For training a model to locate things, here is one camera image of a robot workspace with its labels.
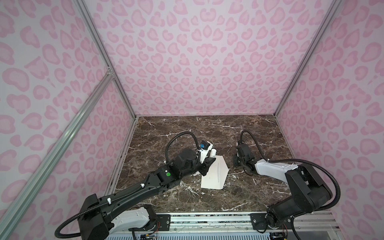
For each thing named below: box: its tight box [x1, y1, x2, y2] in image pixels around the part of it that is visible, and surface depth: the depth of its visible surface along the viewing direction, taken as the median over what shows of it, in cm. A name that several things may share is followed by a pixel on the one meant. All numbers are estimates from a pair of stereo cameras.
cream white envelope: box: [201, 155, 230, 190], surface depth 90 cm
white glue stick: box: [210, 148, 217, 158], surface depth 69 cm
